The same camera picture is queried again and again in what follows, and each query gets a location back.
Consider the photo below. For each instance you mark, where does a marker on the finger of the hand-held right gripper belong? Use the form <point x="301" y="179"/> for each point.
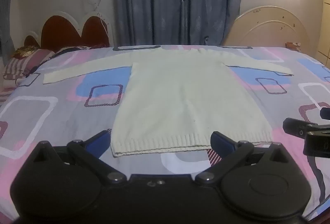
<point x="325" y="113"/>
<point x="296" y="129"/>

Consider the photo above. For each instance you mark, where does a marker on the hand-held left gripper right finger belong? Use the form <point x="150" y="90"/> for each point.
<point x="221" y="142"/>

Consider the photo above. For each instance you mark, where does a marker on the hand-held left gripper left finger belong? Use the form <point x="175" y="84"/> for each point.
<point x="99" y="140"/>

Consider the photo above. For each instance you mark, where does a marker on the white knitted sweater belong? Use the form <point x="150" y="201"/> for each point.
<point x="185" y="97"/>

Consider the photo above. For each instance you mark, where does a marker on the patterned bedsheet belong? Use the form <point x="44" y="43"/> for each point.
<point x="51" y="115"/>

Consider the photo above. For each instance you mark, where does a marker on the red patterned cloth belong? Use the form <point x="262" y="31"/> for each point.
<point x="294" y="46"/>

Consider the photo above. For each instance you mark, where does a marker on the cream wardrobe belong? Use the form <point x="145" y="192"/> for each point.
<point x="325" y="20"/>

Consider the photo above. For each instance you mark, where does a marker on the striped pink pillow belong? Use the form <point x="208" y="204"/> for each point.
<point x="28" y="64"/>

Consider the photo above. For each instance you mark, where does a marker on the red scalloped headboard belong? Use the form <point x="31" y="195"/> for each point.
<point x="61" y="33"/>

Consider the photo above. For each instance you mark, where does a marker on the gold patterned cloth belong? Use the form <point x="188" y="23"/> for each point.
<point x="24" y="51"/>

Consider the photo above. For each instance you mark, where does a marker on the blue-grey curtain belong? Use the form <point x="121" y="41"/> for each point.
<point x="214" y="0"/>
<point x="6" y="7"/>
<point x="147" y="0"/>

